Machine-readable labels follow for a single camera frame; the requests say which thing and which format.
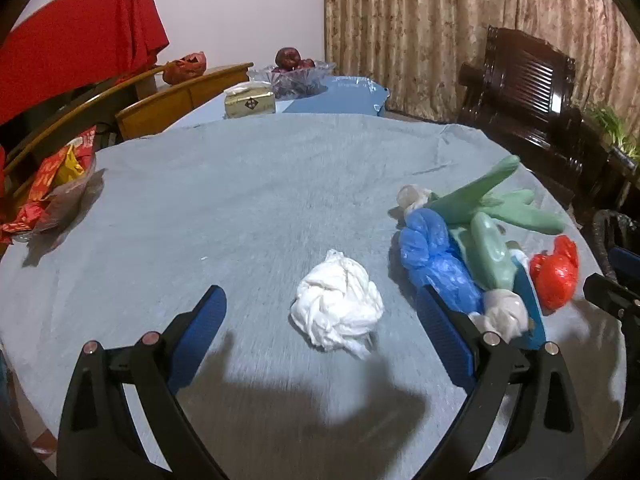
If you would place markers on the pale green bottle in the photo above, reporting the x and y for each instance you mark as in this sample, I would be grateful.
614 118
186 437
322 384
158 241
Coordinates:
492 252

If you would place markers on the beige plastic bag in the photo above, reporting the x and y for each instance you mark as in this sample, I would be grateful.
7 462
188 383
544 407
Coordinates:
505 310

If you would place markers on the glass fruit bowl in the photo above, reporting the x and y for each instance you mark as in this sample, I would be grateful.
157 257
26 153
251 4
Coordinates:
300 82

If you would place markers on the dark wooden armchair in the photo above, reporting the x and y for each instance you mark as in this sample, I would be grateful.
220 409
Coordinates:
525 110

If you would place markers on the gold tissue box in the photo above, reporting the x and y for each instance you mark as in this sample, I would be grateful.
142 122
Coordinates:
250 105

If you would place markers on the red plastic bag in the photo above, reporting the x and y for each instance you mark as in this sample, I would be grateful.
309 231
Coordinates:
555 272
185 70

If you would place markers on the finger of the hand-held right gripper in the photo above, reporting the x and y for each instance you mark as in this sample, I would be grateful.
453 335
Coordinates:
607 292
625 262

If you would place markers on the large red snack packet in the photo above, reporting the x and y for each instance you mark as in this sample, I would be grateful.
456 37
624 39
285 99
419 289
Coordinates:
47 177

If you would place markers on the glass snack bowl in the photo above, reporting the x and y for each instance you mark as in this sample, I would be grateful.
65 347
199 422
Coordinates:
65 202

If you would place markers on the blue plastic bag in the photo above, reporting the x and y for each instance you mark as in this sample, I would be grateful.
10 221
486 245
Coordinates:
430 255

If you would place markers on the light blue tablecloth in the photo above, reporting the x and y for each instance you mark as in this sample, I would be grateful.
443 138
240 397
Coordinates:
340 95

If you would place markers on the beige patterned curtain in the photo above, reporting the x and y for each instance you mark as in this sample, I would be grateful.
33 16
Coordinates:
425 25

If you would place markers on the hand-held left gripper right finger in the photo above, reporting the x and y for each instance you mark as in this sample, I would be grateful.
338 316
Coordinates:
447 340

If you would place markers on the white plastic bag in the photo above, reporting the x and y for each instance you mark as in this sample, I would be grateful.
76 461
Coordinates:
412 197

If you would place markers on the red apple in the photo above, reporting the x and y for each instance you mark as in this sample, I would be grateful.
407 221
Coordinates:
306 64
286 57

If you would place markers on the green rubber glove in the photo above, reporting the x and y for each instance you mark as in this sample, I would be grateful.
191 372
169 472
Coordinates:
520 210

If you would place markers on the grey tablecloth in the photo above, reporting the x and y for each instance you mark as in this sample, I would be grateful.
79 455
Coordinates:
250 200

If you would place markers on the wooden television cabinet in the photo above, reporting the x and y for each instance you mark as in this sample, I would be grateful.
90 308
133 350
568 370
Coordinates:
150 110

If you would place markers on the red cloth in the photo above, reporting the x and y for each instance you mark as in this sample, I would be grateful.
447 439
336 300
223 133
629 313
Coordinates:
75 35

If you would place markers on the potted green plant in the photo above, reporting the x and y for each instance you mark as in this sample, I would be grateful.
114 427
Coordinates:
617 127

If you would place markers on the yellow snack packet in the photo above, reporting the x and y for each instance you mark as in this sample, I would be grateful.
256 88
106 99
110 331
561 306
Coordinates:
70 167

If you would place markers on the white tissue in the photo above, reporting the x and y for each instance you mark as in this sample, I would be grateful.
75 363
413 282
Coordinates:
335 300

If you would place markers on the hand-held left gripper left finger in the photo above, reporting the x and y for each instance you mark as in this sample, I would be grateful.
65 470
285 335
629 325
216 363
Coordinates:
195 340

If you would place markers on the dark wooden side table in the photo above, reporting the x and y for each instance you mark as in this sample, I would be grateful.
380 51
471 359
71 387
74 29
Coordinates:
620 180

